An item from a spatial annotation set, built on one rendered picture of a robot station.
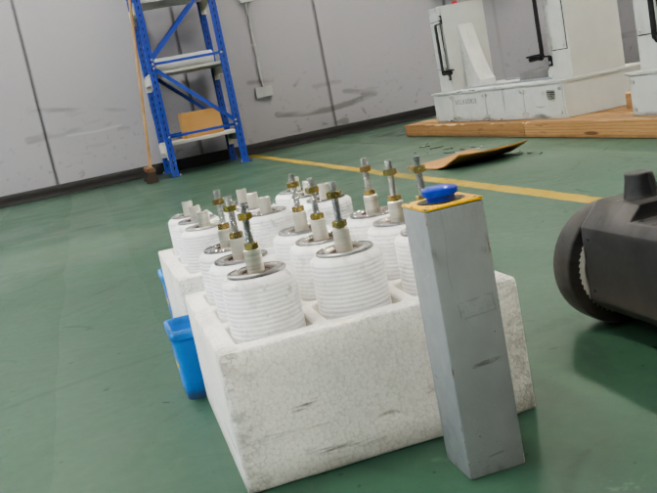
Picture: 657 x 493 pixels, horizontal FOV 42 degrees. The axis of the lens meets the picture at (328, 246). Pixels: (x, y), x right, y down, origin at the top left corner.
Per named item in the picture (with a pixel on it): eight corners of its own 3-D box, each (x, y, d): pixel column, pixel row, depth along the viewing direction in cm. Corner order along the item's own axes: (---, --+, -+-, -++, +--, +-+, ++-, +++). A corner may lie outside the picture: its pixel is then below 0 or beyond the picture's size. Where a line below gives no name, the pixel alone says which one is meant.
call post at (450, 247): (500, 442, 106) (458, 194, 100) (527, 463, 99) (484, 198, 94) (446, 459, 104) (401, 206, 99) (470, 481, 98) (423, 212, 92)
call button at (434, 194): (451, 199, 99) (448, 181, 98) (465, 201, 95) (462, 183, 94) (418, 206, 98) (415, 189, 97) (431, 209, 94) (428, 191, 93)
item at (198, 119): (219, 131, 711) (214, 107, 707) (224, 131, 687) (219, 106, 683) (182, 138, 703) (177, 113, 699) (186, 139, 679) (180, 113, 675)
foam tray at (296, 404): (426, 339, 151) (409, 240, 148) (537, 408, 114) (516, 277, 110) (207, 400, 142) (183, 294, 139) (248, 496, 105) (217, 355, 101)
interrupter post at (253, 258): (255, 277, 108) (250, 251, 107) (243, 276, 109) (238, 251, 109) (270, 271, 109) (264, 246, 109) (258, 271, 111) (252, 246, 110)
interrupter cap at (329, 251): (330, 263, 107) (329, 257, 107) (307, 256, 114) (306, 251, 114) (383, 247, 110) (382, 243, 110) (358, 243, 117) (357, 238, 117)
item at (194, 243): (245, 308, 169) (226, 218, 166) (255, 318, 160) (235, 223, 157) (197, 321, 167) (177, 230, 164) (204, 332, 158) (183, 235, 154)
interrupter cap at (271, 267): (252, 284, 104) (251, 278, 104) (215, 282, 110) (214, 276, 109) (298, 266, 109) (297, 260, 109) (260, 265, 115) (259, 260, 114)
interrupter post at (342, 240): (340, 255, 110) (335, 230, 110) (332, 253, 113) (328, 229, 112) (357, 250, 111) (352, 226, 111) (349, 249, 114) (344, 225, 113)
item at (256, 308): (282, 425, 106) (251, 284, 103) (234, 415, 113) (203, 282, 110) (336, 396, 112) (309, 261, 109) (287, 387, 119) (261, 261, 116)
